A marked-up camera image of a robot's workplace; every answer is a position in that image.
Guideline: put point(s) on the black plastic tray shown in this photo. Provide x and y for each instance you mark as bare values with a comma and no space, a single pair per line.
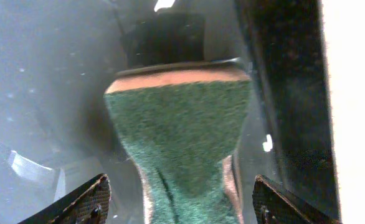
57,58

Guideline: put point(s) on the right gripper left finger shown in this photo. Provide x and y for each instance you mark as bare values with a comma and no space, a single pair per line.
88,204

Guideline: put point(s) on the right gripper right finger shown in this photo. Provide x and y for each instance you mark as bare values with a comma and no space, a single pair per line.
274,204

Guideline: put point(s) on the green sponge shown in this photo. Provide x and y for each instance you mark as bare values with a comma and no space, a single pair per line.
181,129

